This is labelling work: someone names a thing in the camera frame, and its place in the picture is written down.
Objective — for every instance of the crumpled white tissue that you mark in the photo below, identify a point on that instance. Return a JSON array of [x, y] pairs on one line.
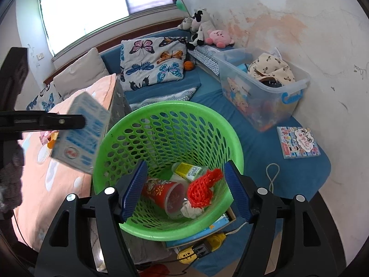
[[191, 210]]

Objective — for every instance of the small butterfly print pillow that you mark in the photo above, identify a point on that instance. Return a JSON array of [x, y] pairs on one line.
[[47, 101]]

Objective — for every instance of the pink orange wrapper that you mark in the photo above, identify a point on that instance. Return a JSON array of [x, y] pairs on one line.
[[47, 139]]

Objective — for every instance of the red mesh net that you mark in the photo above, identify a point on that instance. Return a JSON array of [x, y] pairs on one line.
[[199, 190]]

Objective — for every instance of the grey patterned cushion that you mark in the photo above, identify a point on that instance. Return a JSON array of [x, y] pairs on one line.
[[206, 57]]

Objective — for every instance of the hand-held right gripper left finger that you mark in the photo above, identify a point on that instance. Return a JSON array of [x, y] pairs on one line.
[[135, 190]]

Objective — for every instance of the yellow power strip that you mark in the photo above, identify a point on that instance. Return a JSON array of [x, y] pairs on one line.
[[214, 240]]

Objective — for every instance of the red object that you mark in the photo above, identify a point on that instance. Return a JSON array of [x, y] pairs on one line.
[[157, 270]]

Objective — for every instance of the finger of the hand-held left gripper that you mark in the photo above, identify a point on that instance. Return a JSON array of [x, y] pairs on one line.
[[49, 121]]

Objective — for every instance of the blue white drink carton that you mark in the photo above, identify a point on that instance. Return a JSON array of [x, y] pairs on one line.
[[86, 138]]

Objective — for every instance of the large butterfly print pillow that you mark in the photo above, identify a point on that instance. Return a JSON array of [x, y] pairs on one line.
[[150, 63]]

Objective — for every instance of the lace-trimmed cloth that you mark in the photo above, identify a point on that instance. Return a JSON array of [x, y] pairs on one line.
[[161, 99]]

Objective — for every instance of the grey cloth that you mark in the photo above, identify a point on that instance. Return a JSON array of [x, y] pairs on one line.
[[144, 248]]

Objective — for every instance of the beige patterned garment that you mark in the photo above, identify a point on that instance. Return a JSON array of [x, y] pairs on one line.
[[271, 66]]

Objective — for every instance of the black plug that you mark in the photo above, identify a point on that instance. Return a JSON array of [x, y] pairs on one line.
[[201, 249]]

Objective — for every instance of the children's picture book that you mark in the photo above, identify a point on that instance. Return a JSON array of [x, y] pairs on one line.
[[298, 142]]

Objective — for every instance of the light switch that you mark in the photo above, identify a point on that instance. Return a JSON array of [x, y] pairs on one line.
[[40, 56]]

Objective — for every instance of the pink printed blanket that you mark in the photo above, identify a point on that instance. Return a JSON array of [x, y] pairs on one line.
[[57, 196]]

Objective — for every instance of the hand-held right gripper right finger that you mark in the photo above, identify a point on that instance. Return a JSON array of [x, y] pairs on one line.
[[236, 190]]

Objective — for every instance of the clear plastic storage box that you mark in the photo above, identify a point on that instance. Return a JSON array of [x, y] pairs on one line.
[[259, 106]]

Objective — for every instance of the cow plush toy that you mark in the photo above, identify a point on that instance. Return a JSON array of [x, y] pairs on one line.
[[206, 31]]

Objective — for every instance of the beige cushion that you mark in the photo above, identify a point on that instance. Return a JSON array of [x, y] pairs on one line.
[[80, 75]]

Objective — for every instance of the window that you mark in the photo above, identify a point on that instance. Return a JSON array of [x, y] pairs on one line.
[[86, 11]]

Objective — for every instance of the small basketball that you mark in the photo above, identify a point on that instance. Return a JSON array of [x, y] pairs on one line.
[[189, 65]]

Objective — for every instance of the green plastic basket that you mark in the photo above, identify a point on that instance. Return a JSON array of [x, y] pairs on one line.
[[173, 115]]

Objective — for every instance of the pink plush toy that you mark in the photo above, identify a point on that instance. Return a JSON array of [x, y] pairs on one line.
[[219, 38]]

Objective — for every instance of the clear plastic cup with label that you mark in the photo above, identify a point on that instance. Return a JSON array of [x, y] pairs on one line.
[[187, 170]]

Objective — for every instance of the grey white plush toy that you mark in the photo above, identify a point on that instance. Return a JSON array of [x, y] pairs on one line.
[[186, 23]]

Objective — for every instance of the red printed cup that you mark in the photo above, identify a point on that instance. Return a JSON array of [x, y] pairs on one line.
[[157, 192]]

